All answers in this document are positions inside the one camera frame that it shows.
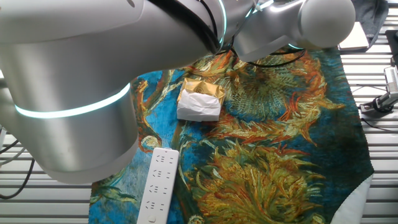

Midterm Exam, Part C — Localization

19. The gold tissue box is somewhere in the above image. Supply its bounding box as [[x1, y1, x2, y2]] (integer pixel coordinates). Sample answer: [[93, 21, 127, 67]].
[[176, 77, 226, 123]]

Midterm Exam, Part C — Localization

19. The sunflower painting cloth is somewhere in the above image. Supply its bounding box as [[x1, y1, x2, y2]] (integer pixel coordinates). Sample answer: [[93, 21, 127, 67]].
[[88, 46, 375, 224]]

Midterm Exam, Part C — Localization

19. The white power strip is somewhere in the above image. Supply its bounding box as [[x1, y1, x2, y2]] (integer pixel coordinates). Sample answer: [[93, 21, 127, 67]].
[[136, 147, 180, 224]]

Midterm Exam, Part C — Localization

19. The white flat box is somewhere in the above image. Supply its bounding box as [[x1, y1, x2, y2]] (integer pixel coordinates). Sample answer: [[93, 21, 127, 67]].
[[338, 21, 370, 52]]

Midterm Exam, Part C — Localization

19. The dark grey cloth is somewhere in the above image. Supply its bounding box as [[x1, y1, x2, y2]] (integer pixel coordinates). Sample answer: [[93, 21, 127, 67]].
[[351, 0, 389, 52]]

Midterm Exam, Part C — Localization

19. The black block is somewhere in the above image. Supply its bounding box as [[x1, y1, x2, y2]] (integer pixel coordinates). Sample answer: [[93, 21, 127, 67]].
[[385, 29, 398, 68]]

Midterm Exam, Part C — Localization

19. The thick grey cable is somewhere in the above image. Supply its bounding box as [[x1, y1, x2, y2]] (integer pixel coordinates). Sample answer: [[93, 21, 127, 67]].
[[0, 146, 27, 167]]

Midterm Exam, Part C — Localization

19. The small silver camera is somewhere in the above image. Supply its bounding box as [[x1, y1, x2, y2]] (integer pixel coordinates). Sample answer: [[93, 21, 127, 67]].
[[384, 65, 398, 94]]

